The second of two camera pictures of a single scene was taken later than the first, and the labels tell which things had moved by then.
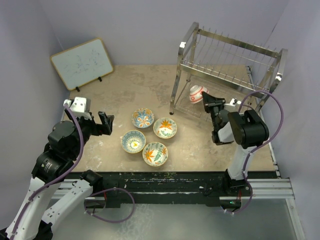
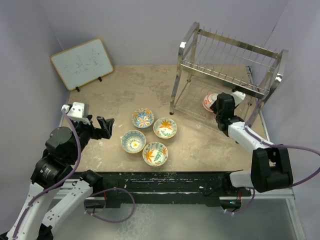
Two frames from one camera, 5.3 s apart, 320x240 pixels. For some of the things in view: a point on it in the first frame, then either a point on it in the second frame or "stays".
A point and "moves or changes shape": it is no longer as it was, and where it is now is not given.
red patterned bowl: (196, 95) moves or changes shape
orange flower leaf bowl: (155, 154) stays
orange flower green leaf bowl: (165, 128) stays
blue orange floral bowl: (142, 117) stays
